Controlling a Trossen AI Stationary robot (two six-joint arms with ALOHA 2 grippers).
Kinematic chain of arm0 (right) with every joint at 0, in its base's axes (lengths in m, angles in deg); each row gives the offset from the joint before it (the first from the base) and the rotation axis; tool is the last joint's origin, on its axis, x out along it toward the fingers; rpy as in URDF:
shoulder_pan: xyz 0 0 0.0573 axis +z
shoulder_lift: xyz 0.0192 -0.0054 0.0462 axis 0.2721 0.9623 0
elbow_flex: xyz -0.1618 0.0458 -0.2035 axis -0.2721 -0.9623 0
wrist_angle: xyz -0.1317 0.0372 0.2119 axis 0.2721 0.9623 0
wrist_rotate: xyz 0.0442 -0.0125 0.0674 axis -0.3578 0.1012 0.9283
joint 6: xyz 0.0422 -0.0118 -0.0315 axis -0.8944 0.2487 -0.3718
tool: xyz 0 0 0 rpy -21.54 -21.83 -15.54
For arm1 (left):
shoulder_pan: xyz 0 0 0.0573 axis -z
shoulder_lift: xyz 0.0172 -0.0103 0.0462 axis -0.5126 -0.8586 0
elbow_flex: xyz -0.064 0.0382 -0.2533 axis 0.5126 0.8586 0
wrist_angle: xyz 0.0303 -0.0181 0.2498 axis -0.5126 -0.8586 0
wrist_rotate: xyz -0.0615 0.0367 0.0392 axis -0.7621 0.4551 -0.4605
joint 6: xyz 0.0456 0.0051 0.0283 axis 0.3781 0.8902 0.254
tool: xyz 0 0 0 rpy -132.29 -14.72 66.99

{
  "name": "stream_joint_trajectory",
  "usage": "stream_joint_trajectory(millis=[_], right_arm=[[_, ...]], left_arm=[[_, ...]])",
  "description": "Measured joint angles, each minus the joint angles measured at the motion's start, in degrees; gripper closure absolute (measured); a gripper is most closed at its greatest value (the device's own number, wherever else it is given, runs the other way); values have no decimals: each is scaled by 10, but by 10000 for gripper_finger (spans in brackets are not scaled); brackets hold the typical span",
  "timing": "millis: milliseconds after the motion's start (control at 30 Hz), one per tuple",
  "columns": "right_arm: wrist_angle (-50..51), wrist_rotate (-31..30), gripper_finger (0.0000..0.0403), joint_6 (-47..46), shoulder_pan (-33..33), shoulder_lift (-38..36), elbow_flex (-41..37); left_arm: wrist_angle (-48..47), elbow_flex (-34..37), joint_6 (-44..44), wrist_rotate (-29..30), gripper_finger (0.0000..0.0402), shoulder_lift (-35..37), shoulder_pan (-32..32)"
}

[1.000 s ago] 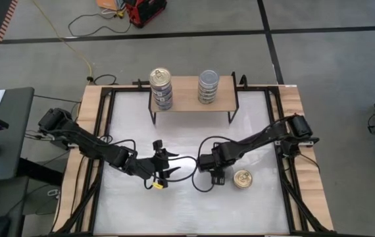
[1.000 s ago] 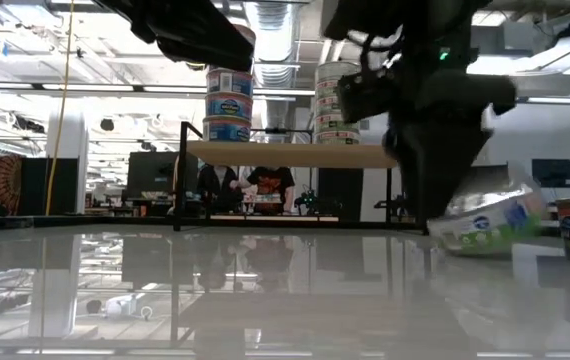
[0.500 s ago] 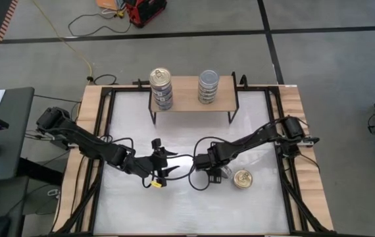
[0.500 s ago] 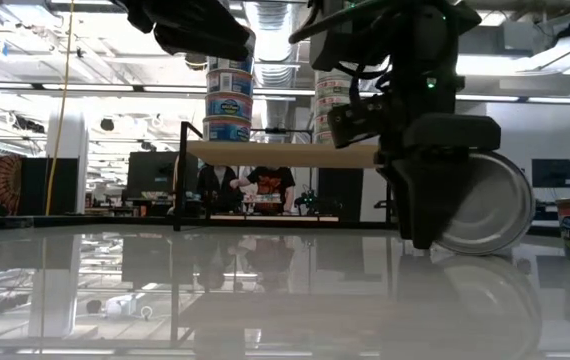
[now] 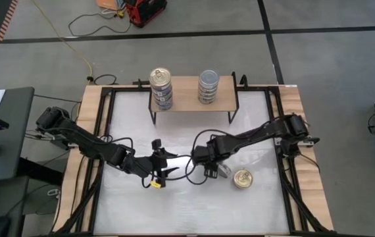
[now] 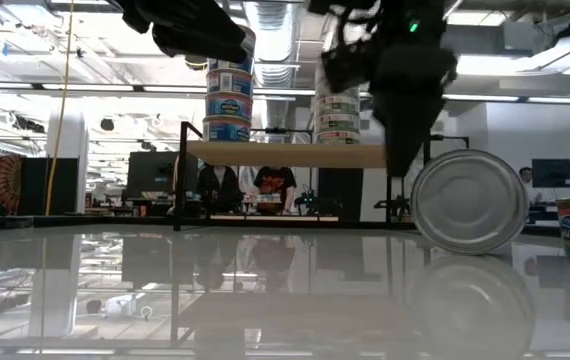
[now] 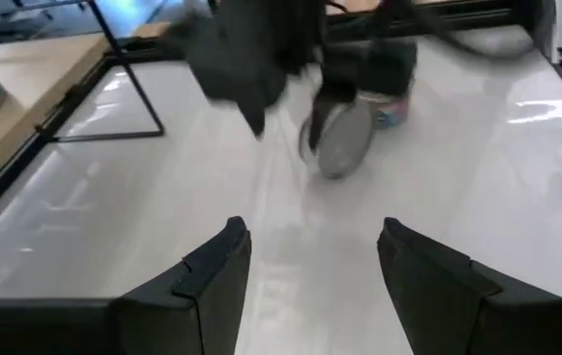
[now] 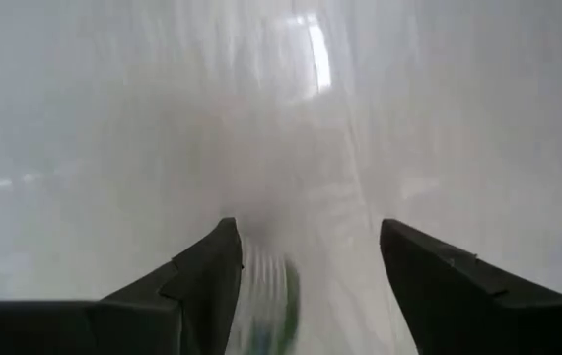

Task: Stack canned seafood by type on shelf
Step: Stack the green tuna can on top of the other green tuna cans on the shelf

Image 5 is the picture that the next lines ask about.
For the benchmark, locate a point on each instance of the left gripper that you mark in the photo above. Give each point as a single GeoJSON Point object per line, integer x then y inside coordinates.
{"type": "Point", "coordinates": [153, 163]}

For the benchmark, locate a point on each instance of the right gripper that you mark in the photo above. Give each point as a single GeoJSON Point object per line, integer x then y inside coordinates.
{"type": "Point", "coordinates": [204, 156]}

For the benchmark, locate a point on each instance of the gold-lid Wild Planet can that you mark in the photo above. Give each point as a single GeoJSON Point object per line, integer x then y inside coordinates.
{"type": "Point", "coordinates": [160, 77]}
{"type": "Point", "coordinates": [163, 106]}
{"type": "Point", "coordinates": [162, 98]}
{"type": "Point", "coordinates": [242, 178]}
{"type": "Point", "coordinates": [161, 92]}

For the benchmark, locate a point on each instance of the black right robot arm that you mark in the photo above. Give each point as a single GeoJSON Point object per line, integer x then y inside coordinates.
{"type": "Point", "coordinates": [260, 133]}

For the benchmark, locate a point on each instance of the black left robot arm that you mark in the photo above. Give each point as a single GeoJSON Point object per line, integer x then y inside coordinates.
{"type": "Point", "coordinates": [89, 141]}

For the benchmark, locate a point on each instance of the wooden shelf black metal legs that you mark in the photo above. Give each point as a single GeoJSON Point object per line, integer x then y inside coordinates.
{"type": "Point", "coordinates": [184, 98]}

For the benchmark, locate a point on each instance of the black desk base bar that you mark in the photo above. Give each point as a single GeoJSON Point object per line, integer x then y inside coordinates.
{"type": "Point", "coordinates": [39, 171]}

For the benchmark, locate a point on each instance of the red black equipment box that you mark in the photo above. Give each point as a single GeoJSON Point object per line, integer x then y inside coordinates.
{"type": "Point", "coordinates": [144, 13]}

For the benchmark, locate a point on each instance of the grey desk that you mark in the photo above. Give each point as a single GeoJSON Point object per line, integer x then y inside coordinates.
{"type": "Point", "coordinates": [16, 138]}

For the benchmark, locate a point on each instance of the orange box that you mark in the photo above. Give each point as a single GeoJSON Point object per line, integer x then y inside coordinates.
{"type": "Point", "coordinates": [107, 4]}

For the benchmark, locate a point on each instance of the black metal table frame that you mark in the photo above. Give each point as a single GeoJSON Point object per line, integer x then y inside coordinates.
{"type": "Point", "coordinates": [253, 88]}

